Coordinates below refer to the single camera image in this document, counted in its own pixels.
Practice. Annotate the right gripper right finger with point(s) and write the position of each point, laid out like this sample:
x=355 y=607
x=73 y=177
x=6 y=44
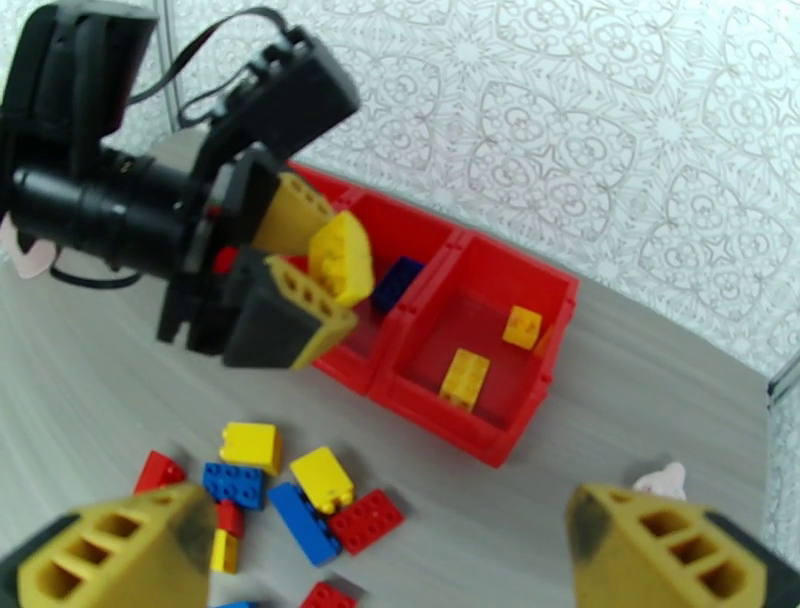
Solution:
x=656 y=562

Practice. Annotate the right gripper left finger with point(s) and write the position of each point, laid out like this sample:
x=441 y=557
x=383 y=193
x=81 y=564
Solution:
x=125 y=562

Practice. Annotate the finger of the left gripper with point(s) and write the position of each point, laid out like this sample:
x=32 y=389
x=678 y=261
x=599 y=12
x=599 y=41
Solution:
x=287 y=212
x=281 y=319

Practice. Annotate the yellow lego brick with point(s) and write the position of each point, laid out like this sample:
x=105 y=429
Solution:
x=224 y=553
x=522 y=326
x=250 y=445
x=320 y=478
x=464 y=379
x=340 y=256

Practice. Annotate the red lego brick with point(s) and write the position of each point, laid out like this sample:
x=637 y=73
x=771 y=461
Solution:
x=230 y=519
x=326 y=597
x=157 y=473
x=365 y=522

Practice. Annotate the blue lego brick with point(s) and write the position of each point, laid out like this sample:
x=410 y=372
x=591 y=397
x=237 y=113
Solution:
x=303 y=525
x=397 y=284
x=236 y=605
x=232 y=484

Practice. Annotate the red three-compartment plastic bin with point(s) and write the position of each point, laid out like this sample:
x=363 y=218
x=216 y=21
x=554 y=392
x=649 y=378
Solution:
x=487 y=275

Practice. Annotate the pink plush toy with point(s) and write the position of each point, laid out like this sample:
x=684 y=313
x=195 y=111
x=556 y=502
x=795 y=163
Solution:
x=662 y=481

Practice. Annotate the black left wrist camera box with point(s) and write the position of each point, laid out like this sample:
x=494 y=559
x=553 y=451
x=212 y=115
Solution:
x=294 y=94

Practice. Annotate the aluminium corner post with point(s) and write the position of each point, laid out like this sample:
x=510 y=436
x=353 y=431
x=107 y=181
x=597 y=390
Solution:
x=786 y=378

